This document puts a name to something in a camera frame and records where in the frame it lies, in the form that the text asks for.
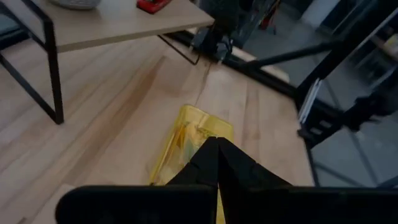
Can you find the yellow transparent pencil case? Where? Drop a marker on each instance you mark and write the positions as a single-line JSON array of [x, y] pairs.
[[192, 130]]

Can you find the red stapler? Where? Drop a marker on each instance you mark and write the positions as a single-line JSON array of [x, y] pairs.
[[152, 4]]

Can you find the green artificial potted plant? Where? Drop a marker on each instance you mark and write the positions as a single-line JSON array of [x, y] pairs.
[[74, 3]]

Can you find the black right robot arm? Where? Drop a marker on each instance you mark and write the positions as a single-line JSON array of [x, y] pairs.
[[227, 15]]

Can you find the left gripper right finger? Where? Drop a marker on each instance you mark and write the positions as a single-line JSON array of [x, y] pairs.
[[295, 207]]

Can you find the wooden shelf riser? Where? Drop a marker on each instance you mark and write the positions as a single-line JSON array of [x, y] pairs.
[[109, 25]]

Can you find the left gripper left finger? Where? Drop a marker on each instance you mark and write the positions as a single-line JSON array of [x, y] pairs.
[[140, 205]]

